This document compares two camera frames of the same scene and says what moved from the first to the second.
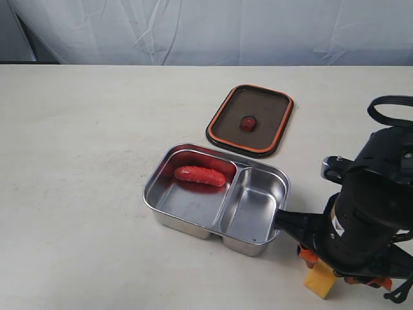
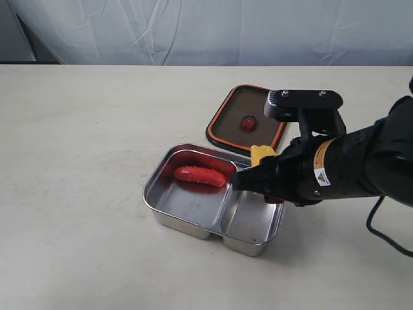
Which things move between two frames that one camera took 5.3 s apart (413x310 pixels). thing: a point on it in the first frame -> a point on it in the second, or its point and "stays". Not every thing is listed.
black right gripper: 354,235 -> 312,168
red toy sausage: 201,175 stays
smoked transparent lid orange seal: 251,120 stays
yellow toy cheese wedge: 321,279 -> 257,152
